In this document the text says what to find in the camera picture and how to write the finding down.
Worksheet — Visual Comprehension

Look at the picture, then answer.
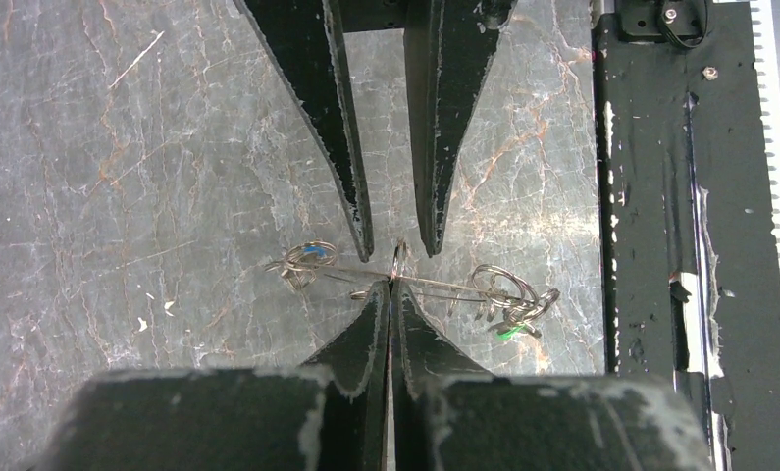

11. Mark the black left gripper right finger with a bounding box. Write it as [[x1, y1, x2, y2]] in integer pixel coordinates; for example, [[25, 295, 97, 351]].
[[390, 282, 711, 470]]

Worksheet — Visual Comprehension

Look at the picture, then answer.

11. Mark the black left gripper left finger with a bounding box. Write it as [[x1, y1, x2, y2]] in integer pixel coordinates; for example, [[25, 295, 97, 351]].
[[35, 282, 390, 470]]

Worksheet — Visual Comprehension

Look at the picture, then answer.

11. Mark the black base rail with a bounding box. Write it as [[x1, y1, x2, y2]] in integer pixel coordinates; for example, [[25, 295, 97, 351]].
[[592, 1, 780, 470]]

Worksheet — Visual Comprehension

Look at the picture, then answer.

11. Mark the green key tag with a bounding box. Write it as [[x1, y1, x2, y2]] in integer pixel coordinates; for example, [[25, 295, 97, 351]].
[[496, 325, 525, 340]]

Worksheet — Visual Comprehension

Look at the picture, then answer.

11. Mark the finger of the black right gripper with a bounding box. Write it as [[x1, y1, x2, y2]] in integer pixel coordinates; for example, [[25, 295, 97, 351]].
[[403, 0, 515, 257], [235, 0, 374, 263]]

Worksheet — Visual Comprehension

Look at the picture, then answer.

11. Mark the blue key tag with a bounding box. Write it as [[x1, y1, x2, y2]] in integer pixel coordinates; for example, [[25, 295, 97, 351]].
[[303, 245, 328, 258]]

